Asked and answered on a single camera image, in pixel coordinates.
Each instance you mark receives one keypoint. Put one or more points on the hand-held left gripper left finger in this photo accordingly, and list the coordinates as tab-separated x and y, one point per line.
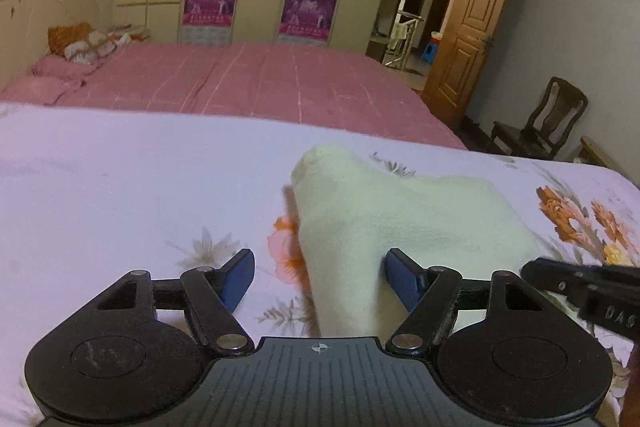
240	274

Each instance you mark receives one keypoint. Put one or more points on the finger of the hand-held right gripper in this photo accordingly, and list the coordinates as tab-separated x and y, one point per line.
545	269

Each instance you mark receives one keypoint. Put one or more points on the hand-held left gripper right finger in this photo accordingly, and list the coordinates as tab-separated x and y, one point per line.
402	277

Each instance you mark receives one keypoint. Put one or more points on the pale cream knit garment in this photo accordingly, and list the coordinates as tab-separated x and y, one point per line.
400	217

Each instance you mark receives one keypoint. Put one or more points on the light wooden furniture piece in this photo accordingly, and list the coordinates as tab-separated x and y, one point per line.
595	152

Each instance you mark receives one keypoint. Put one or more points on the lilac floral bedsheet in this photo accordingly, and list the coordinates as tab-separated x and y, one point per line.
125	187

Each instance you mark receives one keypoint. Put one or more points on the dark wooden chair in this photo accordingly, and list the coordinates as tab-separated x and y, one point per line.
555	107

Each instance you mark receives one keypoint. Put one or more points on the pink checked bed cover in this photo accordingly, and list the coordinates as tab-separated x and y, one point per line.
275	82

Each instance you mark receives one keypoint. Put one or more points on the blue plastic stool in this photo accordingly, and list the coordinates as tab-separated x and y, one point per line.
431	52

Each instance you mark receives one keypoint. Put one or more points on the white metal rack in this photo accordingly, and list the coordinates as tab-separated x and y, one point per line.
400	37

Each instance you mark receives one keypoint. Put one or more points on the brown wooden door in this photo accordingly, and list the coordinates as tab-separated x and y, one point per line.
475	32

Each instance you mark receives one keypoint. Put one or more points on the folded patterned blanket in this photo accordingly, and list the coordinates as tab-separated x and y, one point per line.
130	34

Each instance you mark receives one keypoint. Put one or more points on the pink pillow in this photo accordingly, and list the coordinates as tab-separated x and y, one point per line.
55	67

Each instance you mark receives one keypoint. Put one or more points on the orange patterned pillow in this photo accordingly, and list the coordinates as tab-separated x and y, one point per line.
75	39

